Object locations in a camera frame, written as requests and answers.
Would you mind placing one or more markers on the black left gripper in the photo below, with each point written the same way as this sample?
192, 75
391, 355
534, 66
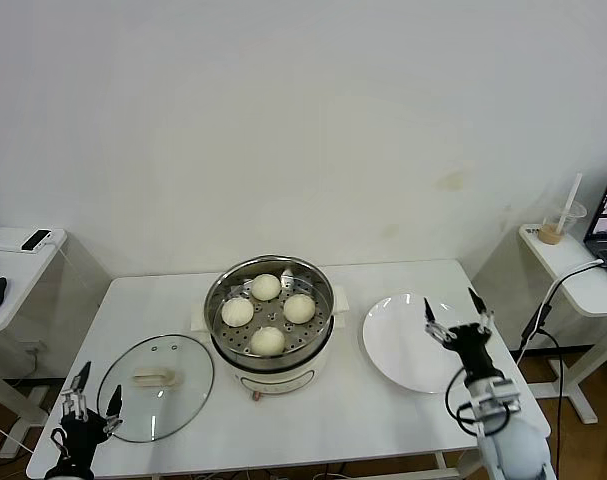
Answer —
80, 435

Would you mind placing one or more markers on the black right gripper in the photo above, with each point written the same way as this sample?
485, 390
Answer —
470, 350

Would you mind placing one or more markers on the round glass lid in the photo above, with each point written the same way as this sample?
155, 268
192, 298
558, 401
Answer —
183, 390

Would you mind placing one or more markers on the white steamed baozi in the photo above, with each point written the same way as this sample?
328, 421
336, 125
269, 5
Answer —
265, 287
268, 341
237, 311
299, 309

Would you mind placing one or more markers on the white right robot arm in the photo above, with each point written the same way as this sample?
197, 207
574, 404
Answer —
518, 445

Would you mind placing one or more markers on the perforated stainless steamer basket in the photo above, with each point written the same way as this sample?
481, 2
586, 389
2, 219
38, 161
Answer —
318, 340

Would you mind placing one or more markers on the white round plate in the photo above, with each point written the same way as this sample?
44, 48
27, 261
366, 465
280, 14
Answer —
403, 345

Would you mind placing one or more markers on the white side table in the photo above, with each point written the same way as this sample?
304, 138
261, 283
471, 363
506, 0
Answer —
13, 285
563, 270

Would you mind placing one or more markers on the clear plastic drink cup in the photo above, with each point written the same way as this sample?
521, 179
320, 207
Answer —
558, 229

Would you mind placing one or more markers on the black and white phone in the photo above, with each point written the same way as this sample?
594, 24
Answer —
35, 240

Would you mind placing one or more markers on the white drinking straw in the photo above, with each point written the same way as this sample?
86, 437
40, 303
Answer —
573, 190

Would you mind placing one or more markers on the white electric cooker base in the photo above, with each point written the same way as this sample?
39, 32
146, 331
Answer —
278, 382

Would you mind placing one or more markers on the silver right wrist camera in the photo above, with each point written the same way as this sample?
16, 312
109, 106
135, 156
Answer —
498, 393

